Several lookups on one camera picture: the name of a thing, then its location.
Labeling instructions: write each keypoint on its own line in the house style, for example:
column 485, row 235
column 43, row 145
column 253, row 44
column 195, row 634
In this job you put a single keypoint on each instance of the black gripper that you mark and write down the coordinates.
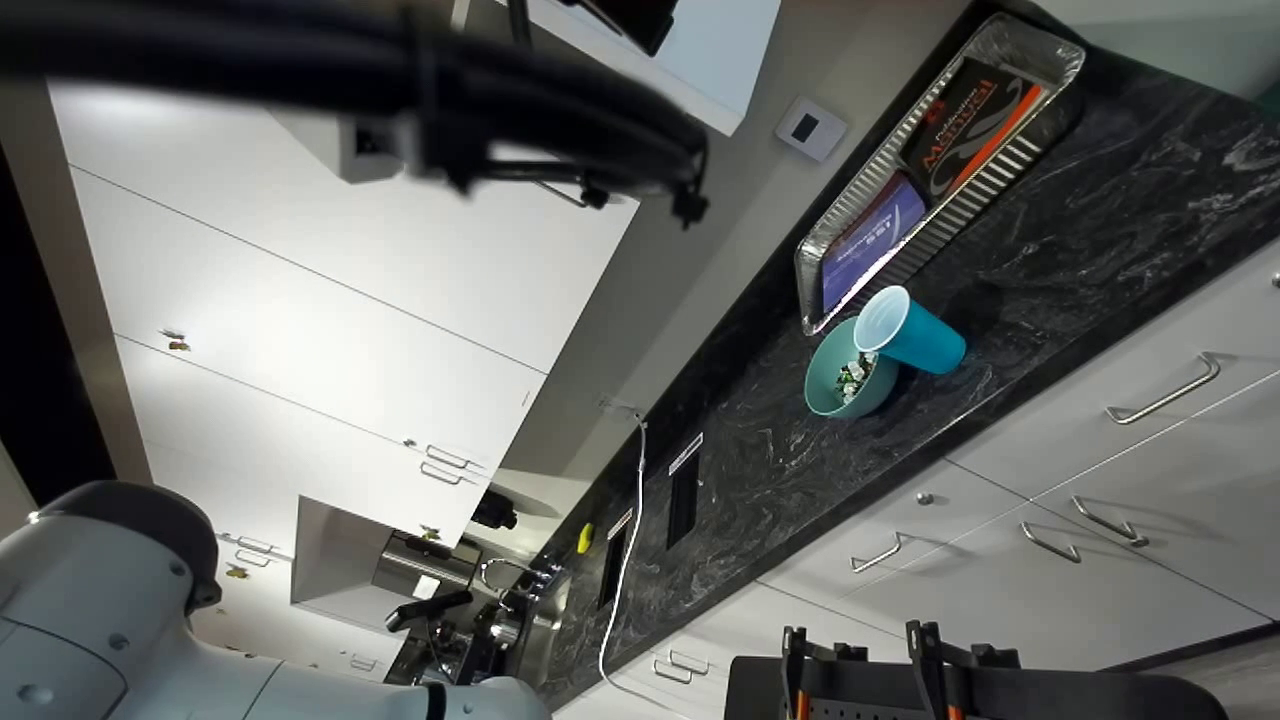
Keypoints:
column 634, row 21

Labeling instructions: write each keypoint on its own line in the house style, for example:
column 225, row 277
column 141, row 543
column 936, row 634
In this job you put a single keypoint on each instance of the white upper cabinet panel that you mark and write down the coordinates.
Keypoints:
column 264, row 427
column 264, row 320

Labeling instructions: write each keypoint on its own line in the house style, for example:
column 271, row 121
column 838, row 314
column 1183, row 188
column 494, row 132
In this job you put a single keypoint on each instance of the purple packet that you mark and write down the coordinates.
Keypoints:
column 874, row 240

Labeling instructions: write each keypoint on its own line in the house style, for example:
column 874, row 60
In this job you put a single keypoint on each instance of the orange and black packet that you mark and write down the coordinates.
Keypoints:
column 981, row 121

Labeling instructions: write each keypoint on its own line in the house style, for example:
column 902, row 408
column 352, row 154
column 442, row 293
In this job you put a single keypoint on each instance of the teal bowl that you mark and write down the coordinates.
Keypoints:
column 831, row 384

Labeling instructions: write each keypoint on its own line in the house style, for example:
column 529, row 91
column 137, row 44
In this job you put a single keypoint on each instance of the blue plastic cup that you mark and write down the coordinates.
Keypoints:
column 924, row 342

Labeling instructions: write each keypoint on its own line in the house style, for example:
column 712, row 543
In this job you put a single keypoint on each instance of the small black appliance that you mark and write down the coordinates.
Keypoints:
column 494, row 511

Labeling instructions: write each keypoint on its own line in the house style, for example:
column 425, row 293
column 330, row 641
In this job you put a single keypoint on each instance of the small yellow tag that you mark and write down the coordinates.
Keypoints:
column 583, row 537

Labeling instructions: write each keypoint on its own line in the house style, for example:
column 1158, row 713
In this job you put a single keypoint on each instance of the steel coffee machine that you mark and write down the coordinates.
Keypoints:
column 453, row 626

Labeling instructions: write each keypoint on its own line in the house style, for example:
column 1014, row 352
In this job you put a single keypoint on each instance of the black clamp with orange trim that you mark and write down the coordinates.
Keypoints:
column 950, row 674
column 803, row 674

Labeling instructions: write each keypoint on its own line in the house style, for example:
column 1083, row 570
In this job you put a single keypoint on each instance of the white wall thermostat panel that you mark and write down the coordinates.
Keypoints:
column 809, row 130

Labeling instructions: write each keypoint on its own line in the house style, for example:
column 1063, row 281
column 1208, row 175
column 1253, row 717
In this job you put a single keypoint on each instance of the black camera stand base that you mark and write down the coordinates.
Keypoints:
column 1093, row 696

